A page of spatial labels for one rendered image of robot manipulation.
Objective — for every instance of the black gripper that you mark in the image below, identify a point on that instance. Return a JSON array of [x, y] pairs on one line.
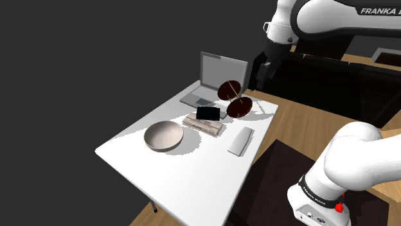
[[275, 53]]

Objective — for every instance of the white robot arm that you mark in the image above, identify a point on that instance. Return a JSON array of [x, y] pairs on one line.
[[354, 156]]

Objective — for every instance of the grey laptop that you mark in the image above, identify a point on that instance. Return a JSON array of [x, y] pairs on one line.
[[219, 70]]

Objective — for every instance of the black sofa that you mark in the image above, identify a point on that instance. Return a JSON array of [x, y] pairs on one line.
[[325, 84]]

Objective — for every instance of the dark red discs on stick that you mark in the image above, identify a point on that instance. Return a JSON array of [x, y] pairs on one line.
[[239, 107]]

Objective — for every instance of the black phone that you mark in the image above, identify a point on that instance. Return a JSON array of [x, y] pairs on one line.
[[208, 113]]

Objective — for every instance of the white remote control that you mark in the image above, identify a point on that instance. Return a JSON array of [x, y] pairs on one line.
[[240, 141]]

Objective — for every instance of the dark robot stand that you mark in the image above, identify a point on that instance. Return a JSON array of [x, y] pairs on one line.
[[269, 184]]

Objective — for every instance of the grey bowl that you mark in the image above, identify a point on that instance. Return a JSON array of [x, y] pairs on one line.
[[163, 135]]

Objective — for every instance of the white table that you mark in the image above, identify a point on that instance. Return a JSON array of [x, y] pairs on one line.
[[194, 175]]

